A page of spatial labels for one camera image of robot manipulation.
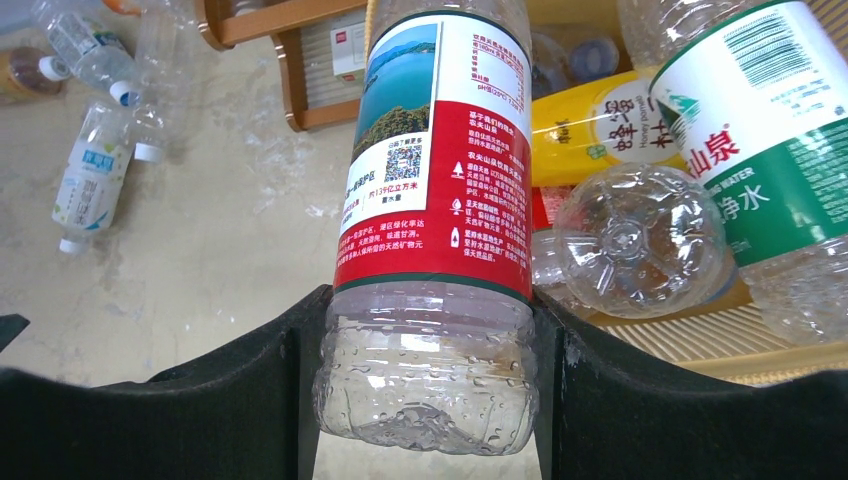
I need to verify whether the clear bottle white blue cap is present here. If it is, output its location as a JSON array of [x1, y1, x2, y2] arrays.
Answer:
[[132, 1, 198, 163]]

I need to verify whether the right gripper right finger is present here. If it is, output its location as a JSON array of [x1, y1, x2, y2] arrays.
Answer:
[[531, 292, 847, 479]]

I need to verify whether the white label bottle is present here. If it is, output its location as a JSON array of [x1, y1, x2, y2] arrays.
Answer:
[[52, 99, 132, 255]]

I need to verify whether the orange label bottle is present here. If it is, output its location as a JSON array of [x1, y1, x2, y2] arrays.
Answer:
[[102, 0, 143, 16]]

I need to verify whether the white box lower shelf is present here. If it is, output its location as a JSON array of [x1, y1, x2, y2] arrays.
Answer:
[[330, 22, 366, 83]]

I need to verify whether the yellow plastic bin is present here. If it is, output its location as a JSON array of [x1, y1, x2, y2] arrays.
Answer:
[[366, 1, 847, 386]]

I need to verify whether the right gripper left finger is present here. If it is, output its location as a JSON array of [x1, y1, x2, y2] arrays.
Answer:
[[1, 285, 332, 479]]

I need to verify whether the green label bottle green cap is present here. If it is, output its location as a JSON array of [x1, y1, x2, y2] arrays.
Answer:
[[617, 1, 847, 344]]

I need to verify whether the wooden shelf rack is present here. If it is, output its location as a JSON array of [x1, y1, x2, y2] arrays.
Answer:
[[193, 0, 375, 132]]

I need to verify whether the red label bottle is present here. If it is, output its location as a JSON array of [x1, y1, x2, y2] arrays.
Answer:
[[313, 1, 539, 456]]

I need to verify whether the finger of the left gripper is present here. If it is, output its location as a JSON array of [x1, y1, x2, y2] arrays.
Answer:
[[0, 314, 30, 351]]

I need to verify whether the brown tea bottle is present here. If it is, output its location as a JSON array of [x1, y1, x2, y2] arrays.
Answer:
[[1, 46, 72, 106]]

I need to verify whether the yellow juice bottle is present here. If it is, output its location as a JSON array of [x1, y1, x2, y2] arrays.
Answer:
[[532, 71, 685, 187]]

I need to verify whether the small clear blue-label bottle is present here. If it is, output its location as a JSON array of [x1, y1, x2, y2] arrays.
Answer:
[[31, 0, 142, 107]]

